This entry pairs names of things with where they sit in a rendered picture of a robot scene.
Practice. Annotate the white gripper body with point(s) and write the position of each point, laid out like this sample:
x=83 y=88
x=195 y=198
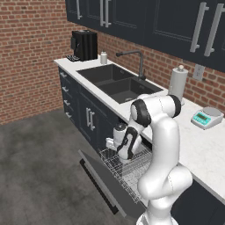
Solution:
x=110 y=143

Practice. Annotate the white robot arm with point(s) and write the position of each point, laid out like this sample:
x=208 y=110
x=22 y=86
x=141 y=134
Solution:
x=164 y=140

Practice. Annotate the dark base cupboard door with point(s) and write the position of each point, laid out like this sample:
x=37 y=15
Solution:
x=82 y=117
x=99 y=132

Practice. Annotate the dishwasher door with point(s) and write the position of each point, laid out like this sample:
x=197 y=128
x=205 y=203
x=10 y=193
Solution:
x=105 y=178

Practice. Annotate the dark drawer front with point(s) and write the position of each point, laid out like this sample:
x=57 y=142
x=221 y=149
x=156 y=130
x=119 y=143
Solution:
x=73 y=93
x=74 y=106
x=75 y=119
x=71 y=78

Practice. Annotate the dark double sink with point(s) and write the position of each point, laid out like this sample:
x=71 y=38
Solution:
x=117 y=82

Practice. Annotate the dark grey tap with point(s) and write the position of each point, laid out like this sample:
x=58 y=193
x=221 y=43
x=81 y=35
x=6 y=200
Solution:
x=141 y=63

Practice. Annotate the white paper towel roll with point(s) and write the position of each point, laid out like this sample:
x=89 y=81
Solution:
x=177 y=83

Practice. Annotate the teal and grey kitchen scale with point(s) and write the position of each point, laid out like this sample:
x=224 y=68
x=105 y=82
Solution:
x=206 y=117

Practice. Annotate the black coffee machine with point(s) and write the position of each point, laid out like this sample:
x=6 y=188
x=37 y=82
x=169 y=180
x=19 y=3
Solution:
x=86 y=44

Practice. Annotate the dark base cupboard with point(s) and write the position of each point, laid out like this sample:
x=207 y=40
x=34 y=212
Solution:
x=202 y=208

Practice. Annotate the grey wall socket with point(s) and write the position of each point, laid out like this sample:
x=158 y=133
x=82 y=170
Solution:
x=198 y=72

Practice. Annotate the dark wall cupboard door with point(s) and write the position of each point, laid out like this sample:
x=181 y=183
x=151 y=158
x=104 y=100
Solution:
x=92 y=10
x=71 y=10
x=126 y=16
x=220 y=38
x=172 y=20

